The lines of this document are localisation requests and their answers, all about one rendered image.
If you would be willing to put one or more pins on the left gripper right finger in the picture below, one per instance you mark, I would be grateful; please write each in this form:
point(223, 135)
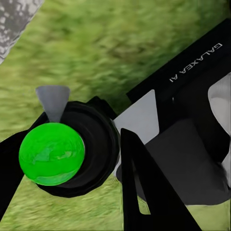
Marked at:
point(168, 212)

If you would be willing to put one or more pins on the insectifuge atomizer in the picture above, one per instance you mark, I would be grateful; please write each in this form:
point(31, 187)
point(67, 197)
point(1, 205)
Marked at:
point(72, 148)

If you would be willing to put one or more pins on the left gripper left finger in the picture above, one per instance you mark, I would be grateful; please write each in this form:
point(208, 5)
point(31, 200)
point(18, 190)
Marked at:
point(11, 173)

